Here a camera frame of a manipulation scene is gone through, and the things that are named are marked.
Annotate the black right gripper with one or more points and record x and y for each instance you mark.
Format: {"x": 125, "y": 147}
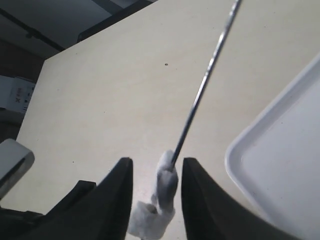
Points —
{"x": 102, "y": 215}

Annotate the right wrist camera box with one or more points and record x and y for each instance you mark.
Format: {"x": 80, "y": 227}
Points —
{"x": 15, "y": 161}

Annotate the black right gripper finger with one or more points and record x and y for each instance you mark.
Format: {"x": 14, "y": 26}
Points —
{"x": 210, "y": 213}

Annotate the thin metal skewer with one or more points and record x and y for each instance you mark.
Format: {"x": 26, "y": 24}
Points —
{"x": 205, "y": 80}

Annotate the white marshmallow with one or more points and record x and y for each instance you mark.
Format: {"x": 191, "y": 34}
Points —
{"x": 147, "y": 223}
{"x": 166, "y": 183}

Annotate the white plastic tray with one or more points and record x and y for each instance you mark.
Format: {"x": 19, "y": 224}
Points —
{"x": 275, "y": 161}

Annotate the white cardboard box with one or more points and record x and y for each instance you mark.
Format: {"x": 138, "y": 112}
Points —
{"x": 15, "y": 94}

